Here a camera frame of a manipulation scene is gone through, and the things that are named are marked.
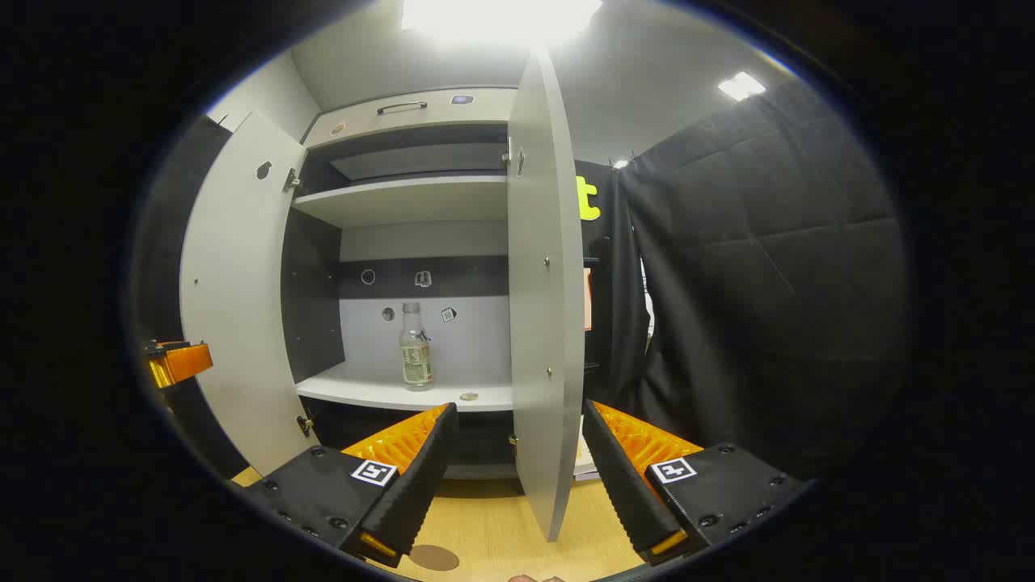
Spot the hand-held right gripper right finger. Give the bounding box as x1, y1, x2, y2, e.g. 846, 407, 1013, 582
582, 399, 813, 567

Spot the grey cabinet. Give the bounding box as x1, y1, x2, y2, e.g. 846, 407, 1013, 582
281, 87, 518, 483

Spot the clear plastic bottle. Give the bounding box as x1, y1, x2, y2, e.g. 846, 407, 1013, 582
399, 302, 435, 390

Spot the brown round coaster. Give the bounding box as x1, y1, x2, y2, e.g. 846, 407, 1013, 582
408, 544, 460, 572

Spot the ceiling light panel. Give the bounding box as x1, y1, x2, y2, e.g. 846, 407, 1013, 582
718, 71, 767, 102
402, 0, 603, 45

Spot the grey cabinet door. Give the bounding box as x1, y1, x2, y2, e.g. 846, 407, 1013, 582
506, 44, 586, 542
180, 111, 320, 478

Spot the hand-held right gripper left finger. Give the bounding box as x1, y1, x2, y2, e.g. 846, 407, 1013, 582
243, 402, 459, 568

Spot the black backdrop cloth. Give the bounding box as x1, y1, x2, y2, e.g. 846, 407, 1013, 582
133, 77, 906, 486

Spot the white paper sheet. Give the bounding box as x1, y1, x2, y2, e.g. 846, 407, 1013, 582
572, 416, 599, 482

